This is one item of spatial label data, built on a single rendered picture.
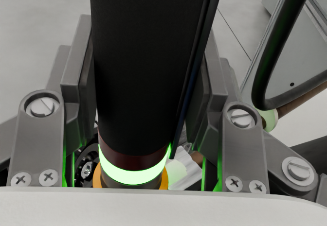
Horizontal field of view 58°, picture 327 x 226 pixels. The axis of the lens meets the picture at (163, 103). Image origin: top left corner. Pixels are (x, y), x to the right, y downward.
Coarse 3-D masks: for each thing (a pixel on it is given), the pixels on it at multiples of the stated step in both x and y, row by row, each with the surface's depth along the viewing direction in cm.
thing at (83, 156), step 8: (96, 128) 37; (96, 136) 37; (88, 144) 38; (96, 144) 36; (80, 152) 38; (88, 152) 36; (96, 152) 35; (80, 160) 37; (88, 160) 37; (96, 160) 35; (80, 168) 36; (80, 176) 36; (88, 176) 34; (80, 184) 35; (88, 184) 33
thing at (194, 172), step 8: (176, 152) 22; (184, 152) 22; (168, 160) 21; (184, 160) 21; (192, 160) 21; (192, 168) 21; (200, 168) 21; (184, 176) 20; (192, 176) 20; (200, 176) 21; (176, 184) 20; (184, 184) 20; (192, 184) 20; (200, 184) 21
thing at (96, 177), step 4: (96, 168) 17; (164, 168) 18; (96, 172) 17; (100, 172) 17; (164, 172) 17; (96, 176) 17; (164, 176) 17; (96, 180) 16; (164, 180) 17; (96, 184) 16; (100, 184) 16; (164, 184) 17; (160, 188) 16; (164, 188) 17
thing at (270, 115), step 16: (288, 0) 14; (304, 0) 14; (288, 16) 15; (272, 32) 16; (288, 32) 16; (272, 48) 16; (272, 64) 17; (256, 80) 19; (320, 80) 28; (256, 96) 20; (288, 96) 25; (272, 112) 24; (272, 128) 25
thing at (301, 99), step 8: (320, 88) 29; (304, 96) 28; (312, 96) 29; (288, 104) 27; (296, 104) 27; (280, 112) 26; (288, 112) 27; (264, 120) 25; (264, 128) 25; (200, 160) 22
